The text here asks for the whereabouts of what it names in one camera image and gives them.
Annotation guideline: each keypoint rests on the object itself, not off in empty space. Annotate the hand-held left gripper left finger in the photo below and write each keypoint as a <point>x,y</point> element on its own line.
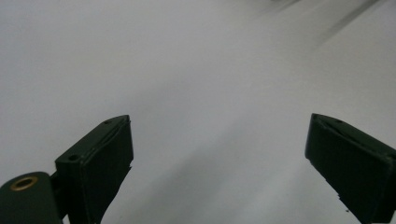
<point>96,165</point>

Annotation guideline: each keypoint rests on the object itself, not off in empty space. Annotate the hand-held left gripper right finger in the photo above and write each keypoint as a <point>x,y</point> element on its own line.
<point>355,165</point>

